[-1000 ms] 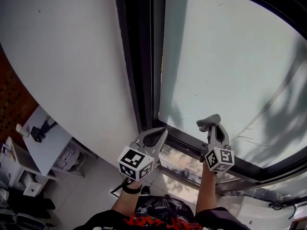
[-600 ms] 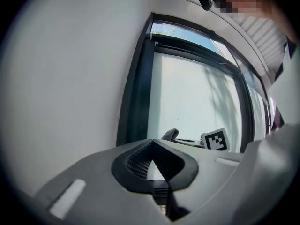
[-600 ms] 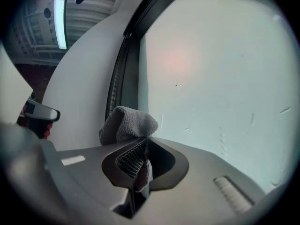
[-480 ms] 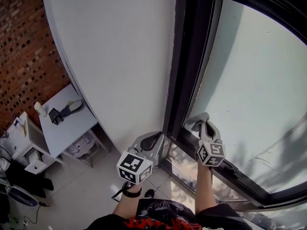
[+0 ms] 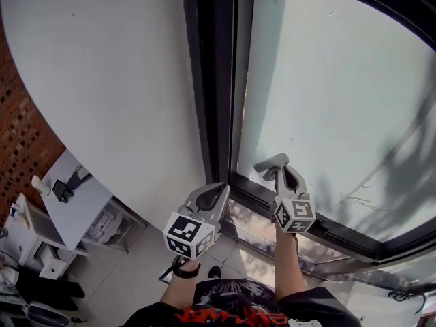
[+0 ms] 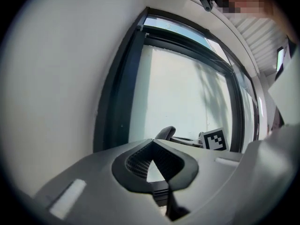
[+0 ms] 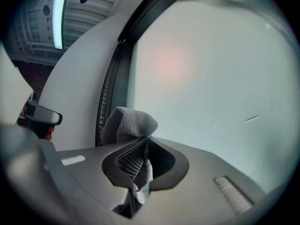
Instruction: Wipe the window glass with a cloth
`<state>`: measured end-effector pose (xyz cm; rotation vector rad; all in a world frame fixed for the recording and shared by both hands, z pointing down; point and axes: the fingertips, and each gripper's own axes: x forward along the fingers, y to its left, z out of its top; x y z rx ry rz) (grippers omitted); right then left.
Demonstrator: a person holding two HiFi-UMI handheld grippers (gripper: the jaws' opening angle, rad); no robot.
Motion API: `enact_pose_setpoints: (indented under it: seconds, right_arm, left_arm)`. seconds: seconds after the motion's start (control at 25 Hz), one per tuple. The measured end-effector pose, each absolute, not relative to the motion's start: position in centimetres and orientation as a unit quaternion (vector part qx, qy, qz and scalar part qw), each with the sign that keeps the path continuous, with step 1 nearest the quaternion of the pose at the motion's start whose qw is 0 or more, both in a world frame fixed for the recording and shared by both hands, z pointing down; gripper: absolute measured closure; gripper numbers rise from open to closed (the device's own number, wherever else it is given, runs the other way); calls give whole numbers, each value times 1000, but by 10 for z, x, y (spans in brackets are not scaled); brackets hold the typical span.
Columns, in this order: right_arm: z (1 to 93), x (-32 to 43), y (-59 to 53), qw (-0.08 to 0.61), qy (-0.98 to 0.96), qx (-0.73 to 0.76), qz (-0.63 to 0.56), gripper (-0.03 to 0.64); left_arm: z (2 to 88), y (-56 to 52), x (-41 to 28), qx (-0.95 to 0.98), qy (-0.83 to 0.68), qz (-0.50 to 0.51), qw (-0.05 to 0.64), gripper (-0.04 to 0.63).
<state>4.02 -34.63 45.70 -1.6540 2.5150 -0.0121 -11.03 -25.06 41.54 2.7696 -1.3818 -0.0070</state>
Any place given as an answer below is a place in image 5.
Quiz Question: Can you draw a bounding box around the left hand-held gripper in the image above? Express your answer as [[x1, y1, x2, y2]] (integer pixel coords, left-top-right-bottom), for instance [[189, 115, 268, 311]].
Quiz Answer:
[[162, 181, 230, 260]]

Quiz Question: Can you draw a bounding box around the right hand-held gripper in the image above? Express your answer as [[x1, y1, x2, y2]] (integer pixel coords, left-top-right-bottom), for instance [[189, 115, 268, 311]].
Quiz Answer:
[[270, 164, 317, 234]]

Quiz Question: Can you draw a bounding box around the grey cloth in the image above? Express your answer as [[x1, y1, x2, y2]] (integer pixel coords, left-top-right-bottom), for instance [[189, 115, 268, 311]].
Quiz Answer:
[[253, 153, 290, 182]]

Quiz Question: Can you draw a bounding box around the frosted window glass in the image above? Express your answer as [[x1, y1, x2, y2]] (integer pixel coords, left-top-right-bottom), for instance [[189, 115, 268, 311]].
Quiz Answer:
[[236, 0, 436, 243]]

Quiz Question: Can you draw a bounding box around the person's right forearm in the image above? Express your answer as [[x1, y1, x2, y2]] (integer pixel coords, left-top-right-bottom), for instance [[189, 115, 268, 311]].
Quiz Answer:
[[274, 230, 309, 301]]

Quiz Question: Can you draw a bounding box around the person's left forearm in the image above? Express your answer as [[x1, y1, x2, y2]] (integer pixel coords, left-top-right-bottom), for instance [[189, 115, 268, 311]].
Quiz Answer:
[[159, 262, 202, 306]]

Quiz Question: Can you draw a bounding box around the black wristband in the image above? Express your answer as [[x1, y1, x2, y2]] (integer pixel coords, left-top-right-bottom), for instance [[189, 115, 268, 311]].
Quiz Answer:
[[172, 255, 201, 279]]

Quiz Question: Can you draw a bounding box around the black printed shirt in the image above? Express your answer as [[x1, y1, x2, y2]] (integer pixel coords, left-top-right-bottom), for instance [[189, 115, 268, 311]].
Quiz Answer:
[[122, 277, 362, 327]]

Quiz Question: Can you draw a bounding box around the white folded plastic rack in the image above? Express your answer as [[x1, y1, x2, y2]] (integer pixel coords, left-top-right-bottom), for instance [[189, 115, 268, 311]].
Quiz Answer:
[[84, 206, 132, 248]]

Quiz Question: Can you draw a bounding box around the white table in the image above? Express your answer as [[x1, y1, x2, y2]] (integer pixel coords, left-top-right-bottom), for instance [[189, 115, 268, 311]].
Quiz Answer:
[[40, 149, 114, 252]]

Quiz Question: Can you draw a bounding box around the black oval-headed stand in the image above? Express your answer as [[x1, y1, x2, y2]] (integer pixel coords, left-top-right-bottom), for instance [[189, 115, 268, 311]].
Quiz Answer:
[[64, 163, 91, 192]]

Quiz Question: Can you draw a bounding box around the white waist box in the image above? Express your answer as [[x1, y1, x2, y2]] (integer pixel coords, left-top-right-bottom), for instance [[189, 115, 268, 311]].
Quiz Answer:
[[288, 317, 323, 327]]

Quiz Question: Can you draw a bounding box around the small black box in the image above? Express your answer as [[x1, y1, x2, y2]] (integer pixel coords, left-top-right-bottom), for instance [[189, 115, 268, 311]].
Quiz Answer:
[[52, 178, 74, 204]]

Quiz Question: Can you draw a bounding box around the black wrought iron hook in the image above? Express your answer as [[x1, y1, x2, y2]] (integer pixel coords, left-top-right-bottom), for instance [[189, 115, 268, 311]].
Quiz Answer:
[[388, 286, 429, 316]]

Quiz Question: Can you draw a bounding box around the white cylindrical bottle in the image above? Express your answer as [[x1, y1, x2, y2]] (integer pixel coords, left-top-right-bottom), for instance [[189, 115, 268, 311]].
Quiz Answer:
[[31, 174, 52, 196]]

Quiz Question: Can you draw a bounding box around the black bag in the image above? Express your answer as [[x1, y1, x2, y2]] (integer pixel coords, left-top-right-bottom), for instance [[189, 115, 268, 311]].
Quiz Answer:
[[13, 274, 86, 313]]

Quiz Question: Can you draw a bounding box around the white drawer cabinet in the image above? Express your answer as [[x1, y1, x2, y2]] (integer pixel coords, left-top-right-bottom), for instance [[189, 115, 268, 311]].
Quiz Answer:
[[3, 192, 89, 281]]

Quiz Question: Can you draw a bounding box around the blue and white bottle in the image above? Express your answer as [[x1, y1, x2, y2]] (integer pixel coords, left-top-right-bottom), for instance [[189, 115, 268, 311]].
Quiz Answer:
[[8, 201, 27, 219]]

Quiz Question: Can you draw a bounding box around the grey rounded appliance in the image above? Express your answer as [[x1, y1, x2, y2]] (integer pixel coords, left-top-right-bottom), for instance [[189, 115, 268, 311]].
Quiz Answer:
[[25, 301, 72, 325]]

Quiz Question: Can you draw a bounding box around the black window frame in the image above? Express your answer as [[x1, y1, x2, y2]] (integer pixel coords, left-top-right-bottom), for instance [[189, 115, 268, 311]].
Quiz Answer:
[[182, 0, 436, 272]]

